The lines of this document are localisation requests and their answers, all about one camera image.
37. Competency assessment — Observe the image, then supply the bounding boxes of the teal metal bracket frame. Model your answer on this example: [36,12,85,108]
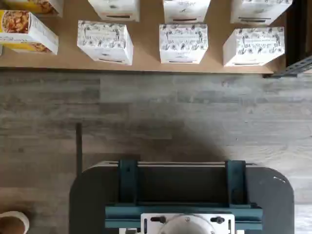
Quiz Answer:
[104,159,264,230]

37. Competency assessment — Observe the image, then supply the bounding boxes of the white floral pastry box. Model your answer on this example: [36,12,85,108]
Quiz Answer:
[158,23,208,64]
[222,26,285,67]
[162,0,211,24]
[230,0,293,26]
[87,0,140,22]
[77,20,134,65]

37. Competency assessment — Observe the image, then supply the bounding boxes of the dark grey mobile robot base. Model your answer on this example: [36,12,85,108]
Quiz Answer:
[69,160,295,234]

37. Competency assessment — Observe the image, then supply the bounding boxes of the yellow label granola box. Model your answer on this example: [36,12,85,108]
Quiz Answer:
[0,10,59,56]
[0,0,63,17]

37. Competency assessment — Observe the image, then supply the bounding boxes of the white rimmed round container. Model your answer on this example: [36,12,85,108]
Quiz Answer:
[0,211,30,234]

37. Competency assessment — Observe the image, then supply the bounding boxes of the thin black pole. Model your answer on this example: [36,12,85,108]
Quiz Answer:
[76,123,83,180]

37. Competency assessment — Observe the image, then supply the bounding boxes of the tan wooden shelf board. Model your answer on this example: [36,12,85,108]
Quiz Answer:
[0,0,290,74]

